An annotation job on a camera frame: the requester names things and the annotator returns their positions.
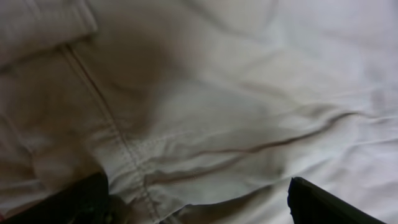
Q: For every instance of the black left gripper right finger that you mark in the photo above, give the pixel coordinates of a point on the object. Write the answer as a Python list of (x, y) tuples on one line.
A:
[(310, 204)]

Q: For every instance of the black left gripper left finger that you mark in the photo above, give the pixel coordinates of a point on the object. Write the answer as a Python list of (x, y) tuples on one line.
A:
[(84, 202)]

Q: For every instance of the beige khaki shorts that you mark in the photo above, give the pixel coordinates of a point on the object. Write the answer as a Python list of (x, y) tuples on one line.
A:
[(200, 111)]

